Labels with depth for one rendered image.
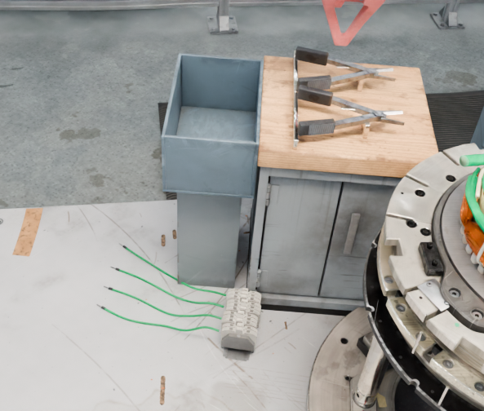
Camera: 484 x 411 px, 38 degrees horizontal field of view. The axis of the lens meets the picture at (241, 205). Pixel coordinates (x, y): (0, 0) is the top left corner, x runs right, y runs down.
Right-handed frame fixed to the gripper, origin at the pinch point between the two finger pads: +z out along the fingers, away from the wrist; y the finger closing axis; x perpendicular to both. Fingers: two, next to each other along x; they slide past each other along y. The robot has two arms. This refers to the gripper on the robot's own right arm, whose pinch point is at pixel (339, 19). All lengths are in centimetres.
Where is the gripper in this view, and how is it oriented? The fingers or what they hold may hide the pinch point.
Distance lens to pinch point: 83.6
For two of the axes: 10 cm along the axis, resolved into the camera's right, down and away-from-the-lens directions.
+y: -0.2, 7.1, -7.1
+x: 10.0, 0.6, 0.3
